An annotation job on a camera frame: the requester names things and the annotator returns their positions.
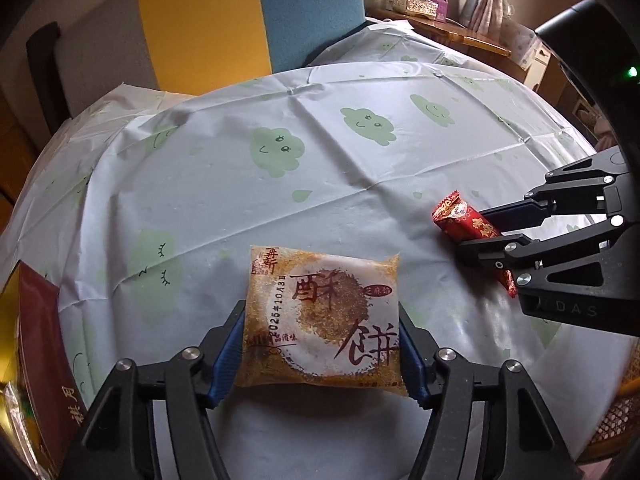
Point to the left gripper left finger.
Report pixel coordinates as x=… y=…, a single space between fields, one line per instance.
x=197 y=379

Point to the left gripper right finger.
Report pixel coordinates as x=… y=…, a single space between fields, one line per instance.
x=441 y=382

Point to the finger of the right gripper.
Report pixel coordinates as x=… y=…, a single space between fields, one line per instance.
x=523 y=214
x=497 y=253

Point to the red festive snack packet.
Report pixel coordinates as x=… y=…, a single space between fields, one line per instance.
x=461 y=222

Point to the flaky pastry white packet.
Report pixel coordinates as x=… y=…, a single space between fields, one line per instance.
x=322 y=320

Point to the cardboard box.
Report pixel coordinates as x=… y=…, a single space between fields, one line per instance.
x=541 y=70

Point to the wicker chair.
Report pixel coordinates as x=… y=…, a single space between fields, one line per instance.
x=620 y=422

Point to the gold red gift box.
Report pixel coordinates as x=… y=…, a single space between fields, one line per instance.
x=41 y=405

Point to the wooden side table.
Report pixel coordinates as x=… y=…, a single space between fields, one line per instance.
x=451 y=35

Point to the cloud-print white tablecloth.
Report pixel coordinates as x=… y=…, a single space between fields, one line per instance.
x=143 y=210

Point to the right side curtain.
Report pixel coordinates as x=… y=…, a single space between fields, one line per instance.
x=484 y=17

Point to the pink small box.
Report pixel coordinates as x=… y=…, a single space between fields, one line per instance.
x=441 y=10

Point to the patterned tissue box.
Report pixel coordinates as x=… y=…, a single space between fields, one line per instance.
x=426 y=8

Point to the grey yellow blue chair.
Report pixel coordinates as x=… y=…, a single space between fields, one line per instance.
x=181 y=46

